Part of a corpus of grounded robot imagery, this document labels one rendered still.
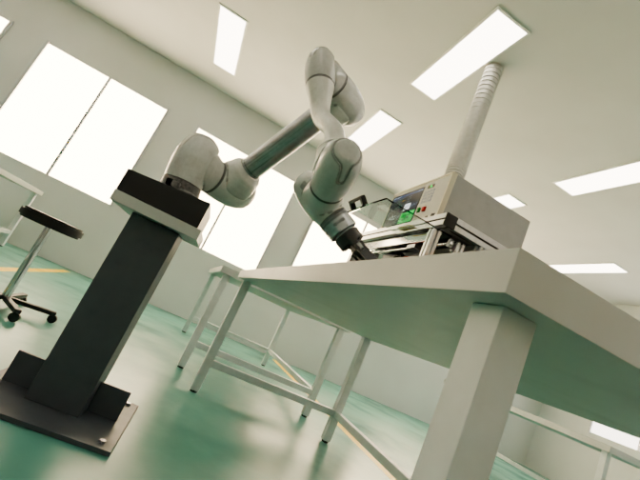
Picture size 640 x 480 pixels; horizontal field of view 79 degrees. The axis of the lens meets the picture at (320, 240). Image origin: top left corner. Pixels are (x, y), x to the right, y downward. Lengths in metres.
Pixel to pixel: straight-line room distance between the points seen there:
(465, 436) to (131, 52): 6.69
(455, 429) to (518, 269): 0.17
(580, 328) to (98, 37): 6.85
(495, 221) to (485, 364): 1.19
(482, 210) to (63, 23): 6.44
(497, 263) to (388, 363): 6.55
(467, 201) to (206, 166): 1.00
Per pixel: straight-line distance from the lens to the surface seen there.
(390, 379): 7.04
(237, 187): 1.69
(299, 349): 6.34
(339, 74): 1.50
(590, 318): 0.50
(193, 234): 1.46
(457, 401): 0.47
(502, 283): 0.43
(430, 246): 1.31
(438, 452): 0.47
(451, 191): 1.51
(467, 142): 3.47
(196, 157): 1.61
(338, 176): 0.96
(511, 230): 1.66
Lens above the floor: 0.59
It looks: 12 degrees up
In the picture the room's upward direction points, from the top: 25 degrees clockwise
